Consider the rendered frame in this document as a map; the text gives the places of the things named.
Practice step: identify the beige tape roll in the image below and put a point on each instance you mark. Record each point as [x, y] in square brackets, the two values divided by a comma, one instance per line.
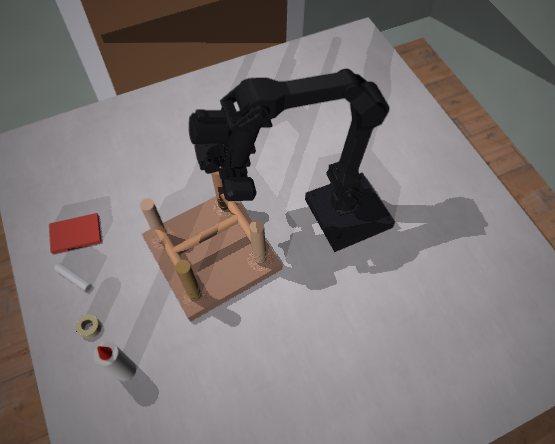
[93, 331]

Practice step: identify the white glue bottle with red cap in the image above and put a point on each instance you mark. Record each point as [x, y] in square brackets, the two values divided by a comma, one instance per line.
[115, 361]

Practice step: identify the flat red rectangular block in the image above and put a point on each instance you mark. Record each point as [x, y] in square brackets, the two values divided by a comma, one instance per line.
[74, 233]

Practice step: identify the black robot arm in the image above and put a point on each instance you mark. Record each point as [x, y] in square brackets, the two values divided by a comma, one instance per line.
[262, 99]

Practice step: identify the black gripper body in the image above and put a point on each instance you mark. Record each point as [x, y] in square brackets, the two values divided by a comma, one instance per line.
[238, 187]

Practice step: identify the brown wooden stool legs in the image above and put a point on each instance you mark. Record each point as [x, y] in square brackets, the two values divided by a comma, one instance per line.
[254, 231]

